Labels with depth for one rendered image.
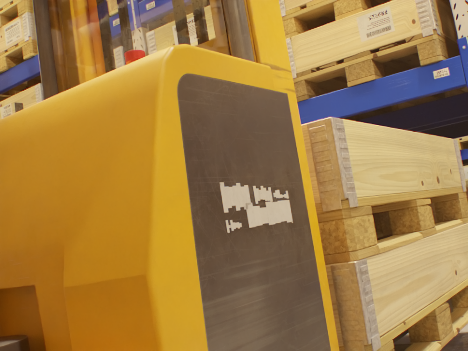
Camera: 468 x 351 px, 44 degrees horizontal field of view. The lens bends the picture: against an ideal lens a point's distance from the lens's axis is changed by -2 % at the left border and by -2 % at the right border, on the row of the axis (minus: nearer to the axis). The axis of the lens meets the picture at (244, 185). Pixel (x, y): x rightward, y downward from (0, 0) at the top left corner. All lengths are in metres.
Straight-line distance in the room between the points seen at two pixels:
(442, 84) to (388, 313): 1.50
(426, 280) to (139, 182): 1.15
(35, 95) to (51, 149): 3.45
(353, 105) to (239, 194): 1.96
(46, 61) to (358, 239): 0.98
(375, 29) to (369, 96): 0.32
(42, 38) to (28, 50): 2.87
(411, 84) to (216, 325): 2.08
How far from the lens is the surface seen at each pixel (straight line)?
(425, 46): 2.85
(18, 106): 1.41
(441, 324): 1.94
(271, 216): 1.11
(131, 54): 1.13
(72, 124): 1.07
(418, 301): 1.76
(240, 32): 1.30
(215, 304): 0.95
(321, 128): 1.41
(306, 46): 3.10
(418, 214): 1.88
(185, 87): 0.98
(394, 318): 1.57
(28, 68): 4.66
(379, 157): 1.65
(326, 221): 1.41
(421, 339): 1.94
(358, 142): 1.53
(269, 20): 1.40
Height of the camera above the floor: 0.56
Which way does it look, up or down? 5 degrees up
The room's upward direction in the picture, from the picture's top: 9 degrees counter-clockwise
